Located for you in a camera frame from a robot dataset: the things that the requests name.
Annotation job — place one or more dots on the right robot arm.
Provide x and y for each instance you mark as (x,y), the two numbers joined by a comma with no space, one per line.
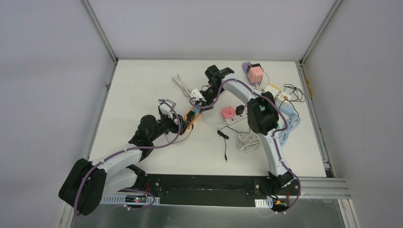
(263,117)

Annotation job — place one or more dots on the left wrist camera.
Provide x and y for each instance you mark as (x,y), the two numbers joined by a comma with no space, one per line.
(166,107)

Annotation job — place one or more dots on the pink flat adapter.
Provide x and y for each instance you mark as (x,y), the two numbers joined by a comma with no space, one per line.
(228,112)

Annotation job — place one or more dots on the purple power strip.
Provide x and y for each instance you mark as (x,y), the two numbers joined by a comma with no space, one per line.
(245,67)

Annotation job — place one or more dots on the yellow cube socket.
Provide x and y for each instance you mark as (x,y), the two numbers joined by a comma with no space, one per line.
(272,89)

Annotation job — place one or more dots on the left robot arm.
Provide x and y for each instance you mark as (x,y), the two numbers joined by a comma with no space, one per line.
(89,182)

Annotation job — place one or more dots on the white power strip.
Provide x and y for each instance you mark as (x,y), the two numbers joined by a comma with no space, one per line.
(236,119)

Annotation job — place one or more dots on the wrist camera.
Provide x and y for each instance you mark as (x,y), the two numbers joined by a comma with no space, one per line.
(195,95)
(166,107)

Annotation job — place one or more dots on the pink cube socket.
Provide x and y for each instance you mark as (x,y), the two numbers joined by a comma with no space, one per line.
(255,75)

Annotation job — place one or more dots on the light blue charger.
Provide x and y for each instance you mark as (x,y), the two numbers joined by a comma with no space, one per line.
(196,110)

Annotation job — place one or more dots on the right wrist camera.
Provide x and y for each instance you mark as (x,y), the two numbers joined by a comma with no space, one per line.
(195,95)

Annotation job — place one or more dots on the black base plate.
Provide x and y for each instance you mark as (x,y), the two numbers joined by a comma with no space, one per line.
(221,191)

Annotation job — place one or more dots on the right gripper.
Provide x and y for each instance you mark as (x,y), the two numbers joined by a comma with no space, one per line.
(207,101)

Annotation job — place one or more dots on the black charger with cable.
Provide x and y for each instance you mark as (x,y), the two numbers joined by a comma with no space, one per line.
(181,132)

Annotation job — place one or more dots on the light blue power strip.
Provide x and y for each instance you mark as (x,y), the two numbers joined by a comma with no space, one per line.
(287,108)

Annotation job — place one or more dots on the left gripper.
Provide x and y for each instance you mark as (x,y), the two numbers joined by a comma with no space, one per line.
(180,125)

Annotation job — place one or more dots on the black adapter on purple strip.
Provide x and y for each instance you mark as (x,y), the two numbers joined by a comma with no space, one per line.
(255,65)

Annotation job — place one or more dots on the white tiger cube socket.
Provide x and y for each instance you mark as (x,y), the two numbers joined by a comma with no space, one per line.
(282,96)

